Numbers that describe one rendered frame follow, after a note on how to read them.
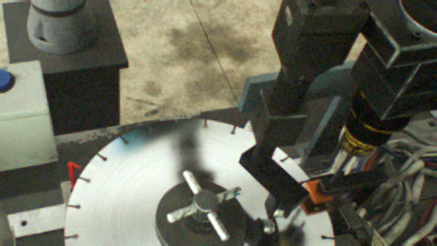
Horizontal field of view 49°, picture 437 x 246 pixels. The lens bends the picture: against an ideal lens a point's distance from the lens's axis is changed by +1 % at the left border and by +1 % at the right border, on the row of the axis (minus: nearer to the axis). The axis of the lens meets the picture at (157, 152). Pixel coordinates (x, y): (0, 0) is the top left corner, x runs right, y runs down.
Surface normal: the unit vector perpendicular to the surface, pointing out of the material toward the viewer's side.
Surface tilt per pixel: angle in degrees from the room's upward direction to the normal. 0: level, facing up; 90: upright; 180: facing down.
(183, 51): 0
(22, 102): 0
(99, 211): 0
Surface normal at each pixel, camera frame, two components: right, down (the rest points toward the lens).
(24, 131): 0.25, 0.79
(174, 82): 0.06, -0.58
